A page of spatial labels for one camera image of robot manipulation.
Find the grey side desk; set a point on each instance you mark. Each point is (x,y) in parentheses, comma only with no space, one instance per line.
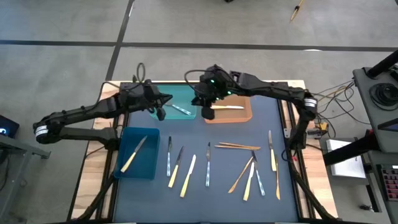
(373,193)

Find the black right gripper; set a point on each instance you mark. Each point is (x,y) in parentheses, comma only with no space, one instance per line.
(214,98)

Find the dark blue plastic bin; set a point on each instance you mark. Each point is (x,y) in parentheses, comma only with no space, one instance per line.
(149,161)

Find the black box with blue light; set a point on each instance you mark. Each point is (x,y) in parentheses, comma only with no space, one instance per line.
(6,127)

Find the grey equipment cart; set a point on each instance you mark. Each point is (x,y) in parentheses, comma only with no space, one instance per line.
(373,102)

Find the wooden chopstick utensil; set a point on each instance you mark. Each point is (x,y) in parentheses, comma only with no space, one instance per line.
(239,145)

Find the black pole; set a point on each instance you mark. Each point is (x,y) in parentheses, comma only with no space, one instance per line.
(384,63)

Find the orange translucent plastic bin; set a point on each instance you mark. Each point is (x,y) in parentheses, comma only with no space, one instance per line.
(239,113)

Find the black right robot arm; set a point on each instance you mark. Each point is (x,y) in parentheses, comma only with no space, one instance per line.
(273,90)

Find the white paper box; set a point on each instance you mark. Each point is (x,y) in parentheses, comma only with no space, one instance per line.
(348,169)

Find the black metal table frame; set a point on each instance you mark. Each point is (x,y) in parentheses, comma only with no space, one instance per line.
(93,199)

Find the yellow connector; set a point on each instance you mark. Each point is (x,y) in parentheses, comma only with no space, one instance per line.
(322,126)

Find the teal translucent plastic bin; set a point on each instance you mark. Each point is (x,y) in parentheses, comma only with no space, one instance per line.
(183,93)

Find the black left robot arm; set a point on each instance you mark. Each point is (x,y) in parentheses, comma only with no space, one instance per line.
(77,113)

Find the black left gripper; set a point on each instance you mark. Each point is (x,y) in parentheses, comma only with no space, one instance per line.
(151,98)

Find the small black floor object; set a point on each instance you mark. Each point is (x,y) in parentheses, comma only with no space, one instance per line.
(363,207)

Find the grey metal mounting plate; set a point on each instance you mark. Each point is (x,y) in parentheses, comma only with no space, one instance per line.
(287,132)

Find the grey metal cart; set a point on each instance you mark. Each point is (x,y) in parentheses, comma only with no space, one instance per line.
(18,149)

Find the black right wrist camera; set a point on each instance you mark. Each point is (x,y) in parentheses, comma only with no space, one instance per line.
(214,77)

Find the keypad panel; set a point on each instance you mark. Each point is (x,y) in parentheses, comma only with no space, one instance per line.
(391,183)

